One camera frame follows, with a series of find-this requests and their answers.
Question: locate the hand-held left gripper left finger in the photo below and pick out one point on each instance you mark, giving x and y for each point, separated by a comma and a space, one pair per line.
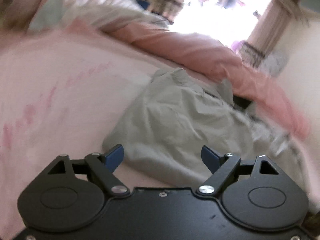
113, 156

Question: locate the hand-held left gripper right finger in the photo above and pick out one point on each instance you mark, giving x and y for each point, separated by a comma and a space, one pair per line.
210, 158

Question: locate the grey and black jacket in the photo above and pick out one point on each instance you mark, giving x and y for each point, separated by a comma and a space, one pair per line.
175, 130

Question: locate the pink duvet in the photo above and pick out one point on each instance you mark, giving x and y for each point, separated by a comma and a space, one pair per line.
200, 52

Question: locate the purple cloth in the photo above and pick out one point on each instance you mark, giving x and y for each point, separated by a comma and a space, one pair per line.
238, 47

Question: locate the white blanket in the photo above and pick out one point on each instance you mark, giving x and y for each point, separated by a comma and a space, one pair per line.
100, 7

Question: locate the brown patterned curtain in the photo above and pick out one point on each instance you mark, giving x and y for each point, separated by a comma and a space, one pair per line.
170, 0
272, 22

